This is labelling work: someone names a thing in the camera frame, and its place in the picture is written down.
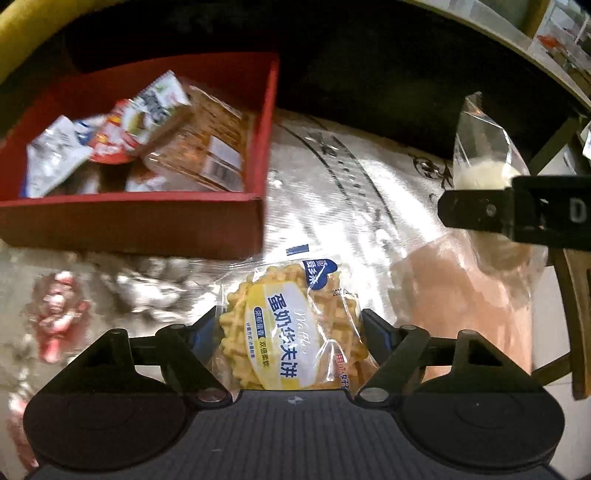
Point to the clear bread packet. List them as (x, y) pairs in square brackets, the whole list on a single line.
[(480, 173)]

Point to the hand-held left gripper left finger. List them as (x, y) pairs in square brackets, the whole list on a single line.
[(196, 334)]

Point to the red and white snack packet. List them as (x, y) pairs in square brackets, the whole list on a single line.
[(115, 138)]

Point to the yellow waffle packet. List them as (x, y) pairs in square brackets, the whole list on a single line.
[(286, 332)]

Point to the wooden furniture frame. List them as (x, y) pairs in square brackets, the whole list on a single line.
[(577, 323)]

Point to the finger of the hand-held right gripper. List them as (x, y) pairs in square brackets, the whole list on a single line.
[(475, 207)]

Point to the clear brown cracker pack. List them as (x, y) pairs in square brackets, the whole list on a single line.
[(207, 143)]

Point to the yellow pillow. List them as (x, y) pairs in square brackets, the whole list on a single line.
[(14, 32)]

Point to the red cardboard box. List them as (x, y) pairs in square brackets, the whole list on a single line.
[(138, 226)]

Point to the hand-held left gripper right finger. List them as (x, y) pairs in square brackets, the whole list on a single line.
[(375, 332)]

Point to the green and white snack packet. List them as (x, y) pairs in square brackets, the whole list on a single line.
[(159, 99)]

